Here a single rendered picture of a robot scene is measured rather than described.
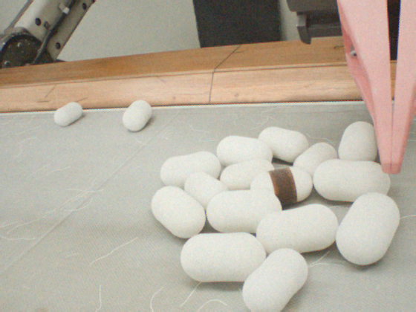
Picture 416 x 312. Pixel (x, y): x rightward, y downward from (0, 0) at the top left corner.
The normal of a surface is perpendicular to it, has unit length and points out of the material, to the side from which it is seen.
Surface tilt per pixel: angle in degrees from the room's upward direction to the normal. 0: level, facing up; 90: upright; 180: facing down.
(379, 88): 62
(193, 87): 45
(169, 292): 0
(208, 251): 36
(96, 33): 90
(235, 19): 86
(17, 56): 90
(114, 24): 90
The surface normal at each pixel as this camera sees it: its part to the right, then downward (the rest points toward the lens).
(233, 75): -0.37, -0.28
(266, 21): -0.29, 0.43
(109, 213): -0.18, -0.87
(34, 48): 0.88, 0.05
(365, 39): -0.39, 0.02
